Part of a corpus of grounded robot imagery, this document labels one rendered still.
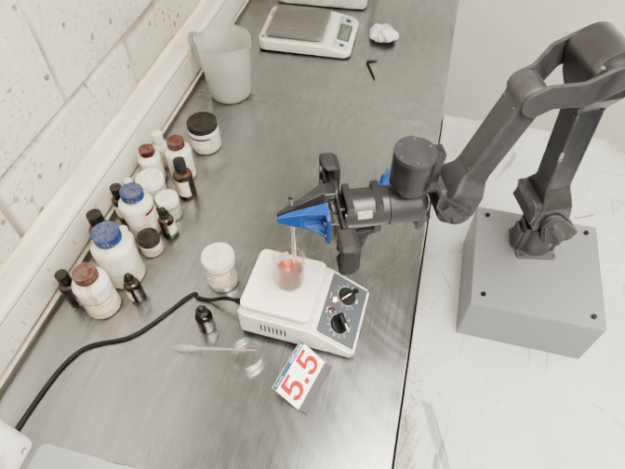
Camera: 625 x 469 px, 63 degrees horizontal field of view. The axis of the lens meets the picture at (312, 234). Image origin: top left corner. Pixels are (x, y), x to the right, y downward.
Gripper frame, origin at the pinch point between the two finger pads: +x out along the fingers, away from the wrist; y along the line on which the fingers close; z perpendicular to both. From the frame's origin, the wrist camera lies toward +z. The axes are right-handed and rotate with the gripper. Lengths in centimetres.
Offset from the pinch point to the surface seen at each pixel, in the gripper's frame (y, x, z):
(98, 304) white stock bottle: 2.8, 35.1, 20.6
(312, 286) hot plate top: -1.3, -1.3, 16.9
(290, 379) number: -14.3, 4.2, 22.8
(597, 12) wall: 104, -115, 36
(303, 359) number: -11.3, 1.7, 23.0
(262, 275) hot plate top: 1.9, 6.7, 16.9
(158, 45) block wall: 67, 25, 12
